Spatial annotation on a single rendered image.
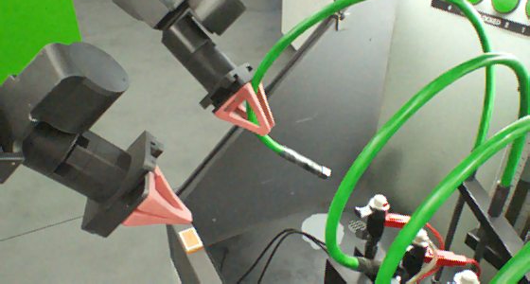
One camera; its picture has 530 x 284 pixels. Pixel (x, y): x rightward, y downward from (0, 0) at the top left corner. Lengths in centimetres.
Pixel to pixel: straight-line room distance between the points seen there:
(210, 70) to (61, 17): 319
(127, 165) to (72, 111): 9
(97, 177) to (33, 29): 335
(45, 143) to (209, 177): 51
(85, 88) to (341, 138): 74
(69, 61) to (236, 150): 56
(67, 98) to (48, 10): 336
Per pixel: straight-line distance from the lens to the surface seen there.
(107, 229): 46
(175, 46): 62
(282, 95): 86
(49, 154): 42
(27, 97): 38
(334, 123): 98
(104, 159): 43
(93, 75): 37
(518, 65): 57
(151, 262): 213
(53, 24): 376
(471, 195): 78
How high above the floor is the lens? 155
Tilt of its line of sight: 31 degrees down
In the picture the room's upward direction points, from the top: straight up
